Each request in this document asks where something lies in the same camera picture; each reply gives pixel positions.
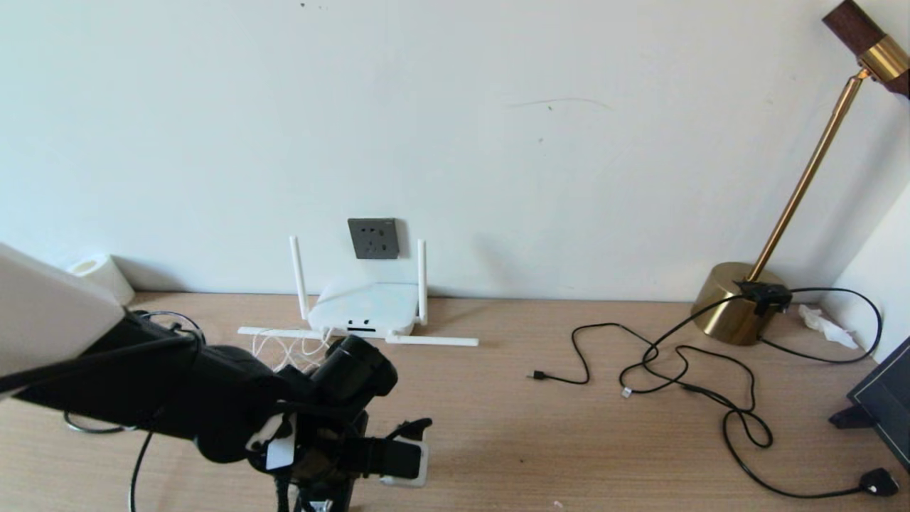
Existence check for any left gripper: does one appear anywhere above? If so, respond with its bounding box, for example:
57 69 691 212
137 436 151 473
283 411 372 512

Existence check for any white router with antennas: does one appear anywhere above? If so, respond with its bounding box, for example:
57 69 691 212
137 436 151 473
238 235 480 348

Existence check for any white paper roll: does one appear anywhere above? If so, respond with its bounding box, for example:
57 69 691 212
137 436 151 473
66 253 137 307

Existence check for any gold desk lamp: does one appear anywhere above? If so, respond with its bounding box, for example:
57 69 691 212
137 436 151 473
690 0 910 347

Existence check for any small black device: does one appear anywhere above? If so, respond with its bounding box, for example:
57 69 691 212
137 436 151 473
734 282 793 316

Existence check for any crumpled white tissue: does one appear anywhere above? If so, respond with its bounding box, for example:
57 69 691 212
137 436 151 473
796 304 861 350

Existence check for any dark tablet on stand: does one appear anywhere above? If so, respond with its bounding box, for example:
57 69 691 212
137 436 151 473
828 336 910 473

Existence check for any white router cable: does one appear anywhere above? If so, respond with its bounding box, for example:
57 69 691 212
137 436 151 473
251 327 335 372

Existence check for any grey wall socket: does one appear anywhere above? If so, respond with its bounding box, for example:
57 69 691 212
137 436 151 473
348 218 400 260

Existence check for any black ethernet cable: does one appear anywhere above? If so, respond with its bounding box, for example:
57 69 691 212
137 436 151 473
619 287 884 399

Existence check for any black power adapter with cable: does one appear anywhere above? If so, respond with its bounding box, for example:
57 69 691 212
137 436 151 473
527 323 901 499

